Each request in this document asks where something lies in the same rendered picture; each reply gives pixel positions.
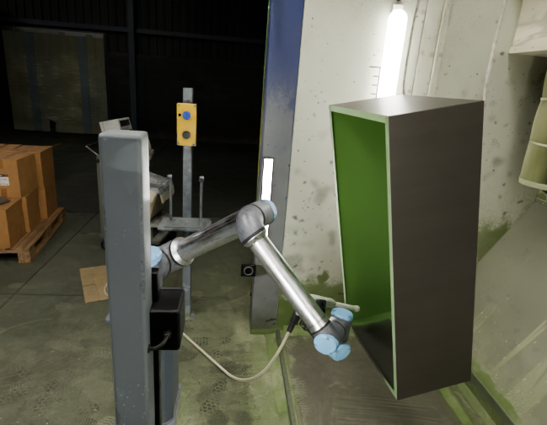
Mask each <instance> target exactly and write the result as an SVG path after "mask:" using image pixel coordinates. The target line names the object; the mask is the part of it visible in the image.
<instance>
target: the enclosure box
mask: <svg viewBox="0 0 547 425"><path fill-rule="evenodd" d="M484 104H485V101H484V100H465V99H453V98H441V97H429V96H418V95H406V94H398V95H397V94H395V95H390V96H384V97H378V98H372V99H367V100H357V101H352V102H346V103H340V104H334V105H329V110H330V130H331V142H332V152H333V163H334V173H335V194H336V205H337V215H338V226H339V236H340V248H341V268H342V279H343V289H344V300H345V304H349V305H353V306H354V305H356V306H359V307H360V310H359V311H358V312H356V311H353V310H351V309H349V311H351V312H352V314H353V321H352V323H351V330H352V332H353V333H354V335H355V336H356V338H357V340H358V341H359V342H360V344H361V345H362V347H363V349H364V350H365V352H366V353H367V355H368V356H369V358H370V359H371V361H372V362H373V364H374V366H375V367H376V369H377V371H378V372H379V373H380V375H381V376H382V378H383V380H384V382H385V383H386V385H387V386H388V387H389V389H390V390H391V392H392V393H393V395H394V397H395V399H396V400H397V401H398V400H401V399H404V398H408V397H412V396H414V395H420V394H423V393H427V392H430V391H433V390H439V389H441V388H445V387H449V386H451V385H457V384H461V383H463V382H467V381H471V364H472V346H473V329H474V312H475V278H476V261H477V243H478V226H479V208H480V174H481V157H482V139H483V122H484Z"/></svg>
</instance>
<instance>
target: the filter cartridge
mask: <svg viewBox="0 0 547 425"><path fill-rule="evenodd" d="M540 100H541V101H540V104H539V108H538V109H537V113H536V116H535V118H534V124H533V128H532V131H531V135H530V140H529V144H528V148H527V151H526V154H525V158H524V161H523V167H522V171H521V174H520V176H519V180H518V181H519V182H520V183H522V184H524V185H526V186H530V187H533V188H537V189H540V190H543V192H544V193H546V194H547V73H546V75H545V79H544V87H543V93H542V98H540ZM545 203H547V197H546V200H545Z"/></svg>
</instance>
